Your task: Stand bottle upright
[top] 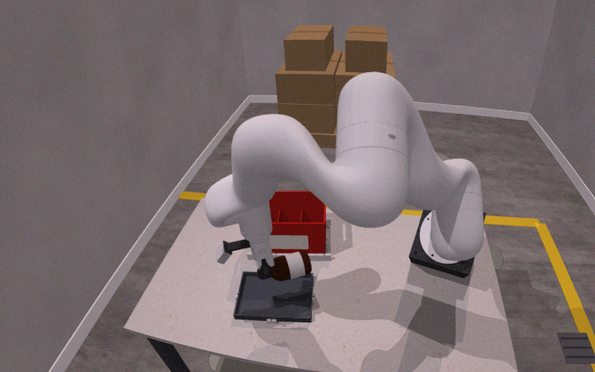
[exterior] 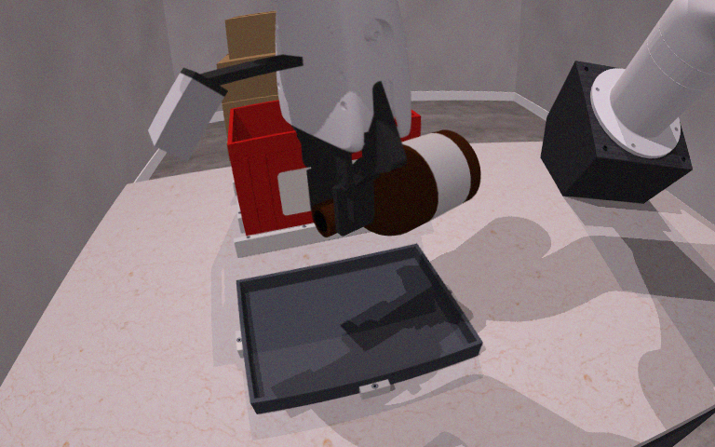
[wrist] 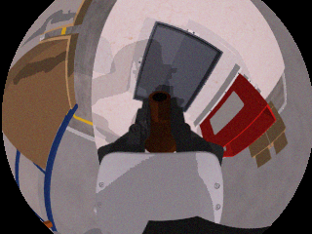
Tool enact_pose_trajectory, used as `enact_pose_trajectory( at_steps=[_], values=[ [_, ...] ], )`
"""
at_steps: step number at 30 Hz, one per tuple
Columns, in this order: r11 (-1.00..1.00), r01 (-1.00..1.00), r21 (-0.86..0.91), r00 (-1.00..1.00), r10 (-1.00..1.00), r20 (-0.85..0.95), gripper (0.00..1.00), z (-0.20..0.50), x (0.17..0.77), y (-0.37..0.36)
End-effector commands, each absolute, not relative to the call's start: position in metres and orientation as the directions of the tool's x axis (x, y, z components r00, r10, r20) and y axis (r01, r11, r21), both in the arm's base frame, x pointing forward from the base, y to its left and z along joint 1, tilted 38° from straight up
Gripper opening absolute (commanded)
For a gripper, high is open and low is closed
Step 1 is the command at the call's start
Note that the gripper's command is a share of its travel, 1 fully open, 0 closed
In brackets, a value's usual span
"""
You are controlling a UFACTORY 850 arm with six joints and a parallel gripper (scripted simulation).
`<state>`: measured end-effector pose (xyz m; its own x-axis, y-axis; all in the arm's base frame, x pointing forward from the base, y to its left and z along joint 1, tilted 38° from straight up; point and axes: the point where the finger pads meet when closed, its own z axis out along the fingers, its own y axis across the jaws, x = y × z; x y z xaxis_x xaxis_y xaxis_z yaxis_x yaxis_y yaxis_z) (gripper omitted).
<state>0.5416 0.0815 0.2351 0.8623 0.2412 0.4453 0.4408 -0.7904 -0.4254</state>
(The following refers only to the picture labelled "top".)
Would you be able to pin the brown bottle with white label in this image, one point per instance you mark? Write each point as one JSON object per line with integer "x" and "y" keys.
{"x": 290, "y": 266}

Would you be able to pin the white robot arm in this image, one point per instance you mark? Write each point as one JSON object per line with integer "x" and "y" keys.
{"x": 367, "y": 185}

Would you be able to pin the red open-top crate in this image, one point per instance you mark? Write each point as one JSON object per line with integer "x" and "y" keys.
{"x": 300, "y": 224}

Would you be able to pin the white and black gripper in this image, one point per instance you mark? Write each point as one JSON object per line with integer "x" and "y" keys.
{"x": 262, "y": 257}

